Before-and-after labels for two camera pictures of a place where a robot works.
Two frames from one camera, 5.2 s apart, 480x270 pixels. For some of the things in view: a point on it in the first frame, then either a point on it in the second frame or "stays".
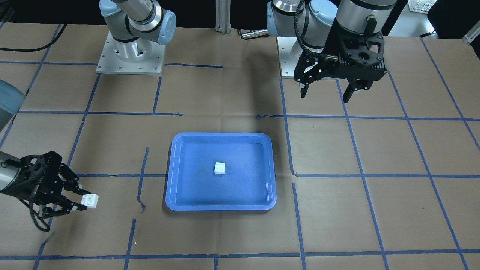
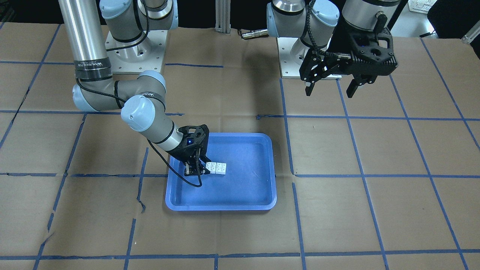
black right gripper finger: x=66 y=206 to x=191 y=168
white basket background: x=420 y=6 stays
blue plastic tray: x=248 y=183 stays
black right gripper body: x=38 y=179 to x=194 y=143
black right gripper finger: x=71 y=183 to x=204 y=158
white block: x=90 y=200 to x=211 y=167
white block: x=219 y=168 stays
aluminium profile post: x=223 y=17 stays
